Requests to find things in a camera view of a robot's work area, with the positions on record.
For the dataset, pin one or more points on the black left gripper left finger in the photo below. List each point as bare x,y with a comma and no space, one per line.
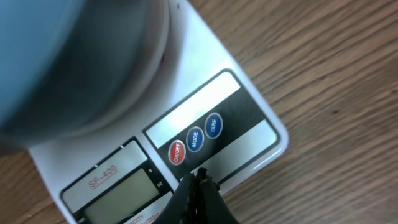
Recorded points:
181,208

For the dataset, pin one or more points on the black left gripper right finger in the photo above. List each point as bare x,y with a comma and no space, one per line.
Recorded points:
210,206

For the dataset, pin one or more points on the white digital kitchen scale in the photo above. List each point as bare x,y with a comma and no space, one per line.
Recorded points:
188,107

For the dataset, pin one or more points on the blue bowl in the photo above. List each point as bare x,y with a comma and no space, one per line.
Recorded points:
69,67

